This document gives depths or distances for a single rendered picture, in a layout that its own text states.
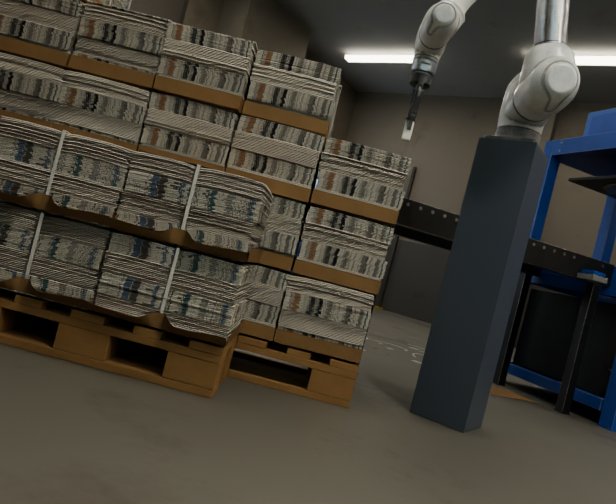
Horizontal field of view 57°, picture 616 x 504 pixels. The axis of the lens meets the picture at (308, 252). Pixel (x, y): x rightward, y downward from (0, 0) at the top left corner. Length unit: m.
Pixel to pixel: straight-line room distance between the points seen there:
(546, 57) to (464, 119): 7.03
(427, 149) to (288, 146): 7.27
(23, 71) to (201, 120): 0.60
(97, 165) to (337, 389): 0.99
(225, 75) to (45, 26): 0.61
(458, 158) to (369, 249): 7.05
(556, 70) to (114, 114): 1.39
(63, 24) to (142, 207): 0.77
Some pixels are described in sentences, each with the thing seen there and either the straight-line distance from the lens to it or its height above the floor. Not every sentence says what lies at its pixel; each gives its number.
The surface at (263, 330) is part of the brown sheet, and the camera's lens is 1.86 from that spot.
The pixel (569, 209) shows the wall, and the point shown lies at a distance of 8.27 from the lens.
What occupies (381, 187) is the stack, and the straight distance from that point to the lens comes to 1.87.
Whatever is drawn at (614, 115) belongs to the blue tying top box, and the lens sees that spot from 3.88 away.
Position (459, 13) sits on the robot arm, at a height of 1.31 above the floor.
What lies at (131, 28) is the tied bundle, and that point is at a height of 1.01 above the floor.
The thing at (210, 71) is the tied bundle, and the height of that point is 0.93.
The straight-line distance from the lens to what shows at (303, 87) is 1.94.
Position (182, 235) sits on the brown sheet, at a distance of 1.58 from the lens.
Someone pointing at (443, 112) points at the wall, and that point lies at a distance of 9.19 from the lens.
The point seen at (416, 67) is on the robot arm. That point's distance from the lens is 2.13.
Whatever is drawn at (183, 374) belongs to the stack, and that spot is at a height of 0.04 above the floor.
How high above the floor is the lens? 0.42
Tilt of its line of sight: 1 degrees up
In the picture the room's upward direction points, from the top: 15 degrees clockwise
